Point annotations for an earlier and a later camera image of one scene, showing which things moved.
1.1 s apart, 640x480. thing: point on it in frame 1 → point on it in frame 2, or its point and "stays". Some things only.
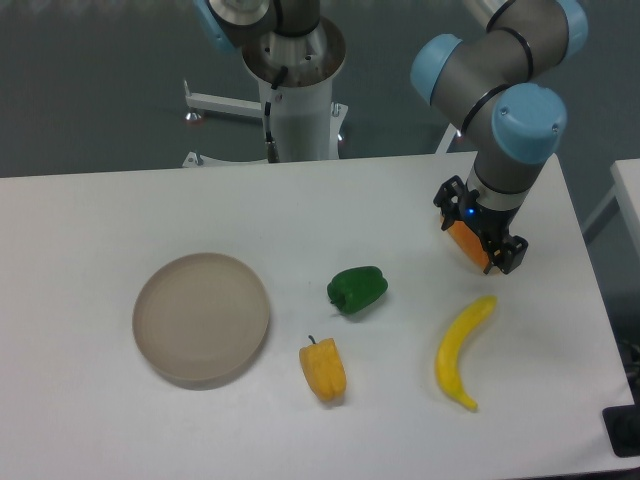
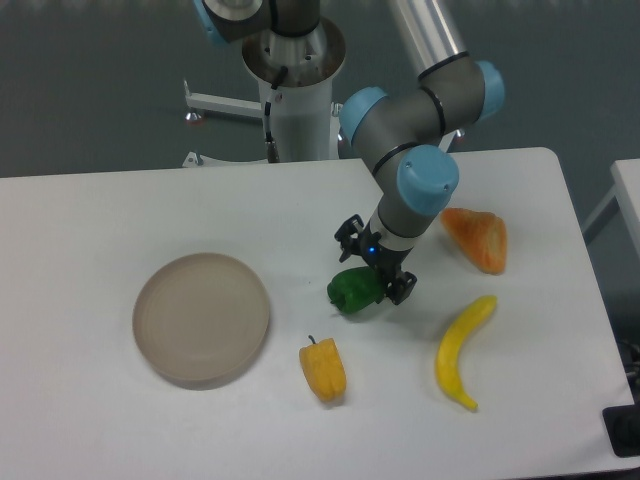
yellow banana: [449, 352] stays
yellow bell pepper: [324, 368] stays
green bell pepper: [355, 289] stays
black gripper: [491, 222] → [386, 260]
